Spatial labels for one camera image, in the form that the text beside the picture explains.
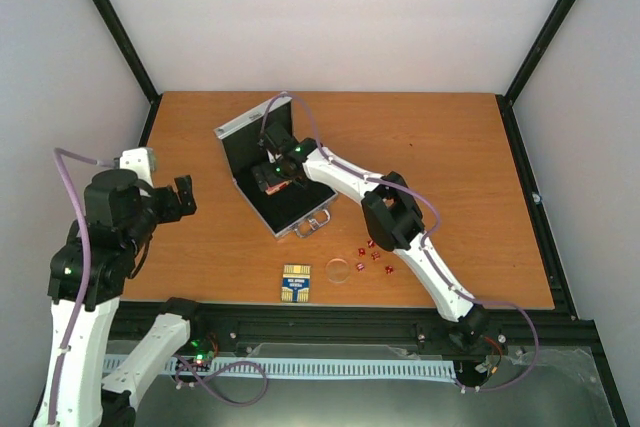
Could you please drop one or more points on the red card deck box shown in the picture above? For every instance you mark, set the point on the red card deck box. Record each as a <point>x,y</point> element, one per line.
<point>271,190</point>

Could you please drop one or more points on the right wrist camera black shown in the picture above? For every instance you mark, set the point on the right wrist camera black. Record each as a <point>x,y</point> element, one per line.
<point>277,140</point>

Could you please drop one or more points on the black aluminium frame rail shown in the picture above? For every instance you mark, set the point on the black aluminium frame rail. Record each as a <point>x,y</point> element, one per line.
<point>238,327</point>

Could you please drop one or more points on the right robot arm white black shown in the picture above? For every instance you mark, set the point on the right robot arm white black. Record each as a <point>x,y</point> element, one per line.
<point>394,222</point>

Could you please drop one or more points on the clear round dealer button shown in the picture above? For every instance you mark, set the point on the clear round dealer button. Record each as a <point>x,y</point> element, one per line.
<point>337,270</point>

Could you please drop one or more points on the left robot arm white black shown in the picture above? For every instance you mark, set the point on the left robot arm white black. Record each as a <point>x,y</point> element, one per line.
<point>105,247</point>

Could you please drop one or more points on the light blue cable duct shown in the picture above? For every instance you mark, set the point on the light blue cable duct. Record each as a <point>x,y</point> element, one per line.
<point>330,369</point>

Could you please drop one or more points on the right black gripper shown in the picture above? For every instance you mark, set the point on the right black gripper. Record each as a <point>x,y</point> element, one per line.
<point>271,177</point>

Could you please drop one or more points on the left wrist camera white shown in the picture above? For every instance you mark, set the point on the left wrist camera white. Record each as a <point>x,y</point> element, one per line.
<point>140,160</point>

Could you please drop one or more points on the blue gold card deck box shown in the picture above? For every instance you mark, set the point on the blue gold card deck box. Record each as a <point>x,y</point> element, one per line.
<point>296,283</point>

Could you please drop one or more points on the green lit circuit board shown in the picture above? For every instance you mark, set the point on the green lit circuit board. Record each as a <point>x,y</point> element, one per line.
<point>204,352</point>

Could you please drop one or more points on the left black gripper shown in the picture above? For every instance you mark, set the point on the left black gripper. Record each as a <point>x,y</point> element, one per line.
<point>176,208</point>

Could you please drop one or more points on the aluminium poker case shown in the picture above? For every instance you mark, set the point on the aluminium poker case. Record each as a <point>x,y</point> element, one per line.
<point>253,145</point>

